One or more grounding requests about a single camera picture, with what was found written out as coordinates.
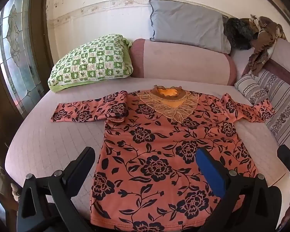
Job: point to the brown ruffled cloth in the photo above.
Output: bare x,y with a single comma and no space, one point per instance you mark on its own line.
260,46

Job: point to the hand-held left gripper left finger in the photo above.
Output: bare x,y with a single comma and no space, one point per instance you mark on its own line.
81,160

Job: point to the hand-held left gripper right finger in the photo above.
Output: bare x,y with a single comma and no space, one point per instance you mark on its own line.
209,171

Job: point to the stained glass window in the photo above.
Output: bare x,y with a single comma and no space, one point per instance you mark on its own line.
17,53

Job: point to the green checked pillow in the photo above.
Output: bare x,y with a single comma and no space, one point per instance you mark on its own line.
92,58

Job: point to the pink bolster cushion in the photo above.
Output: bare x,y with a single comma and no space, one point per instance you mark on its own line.
178,62

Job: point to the black fluffy cloth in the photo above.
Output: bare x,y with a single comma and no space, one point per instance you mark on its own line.
239,33

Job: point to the orange black floral shirt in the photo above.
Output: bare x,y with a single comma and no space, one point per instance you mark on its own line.
159,154

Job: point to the grey pillow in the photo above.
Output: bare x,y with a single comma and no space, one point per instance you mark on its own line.
186,23

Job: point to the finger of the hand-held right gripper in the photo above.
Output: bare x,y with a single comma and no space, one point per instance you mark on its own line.
287,158

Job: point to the striped floral pillow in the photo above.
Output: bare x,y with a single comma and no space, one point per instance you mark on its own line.
275,96

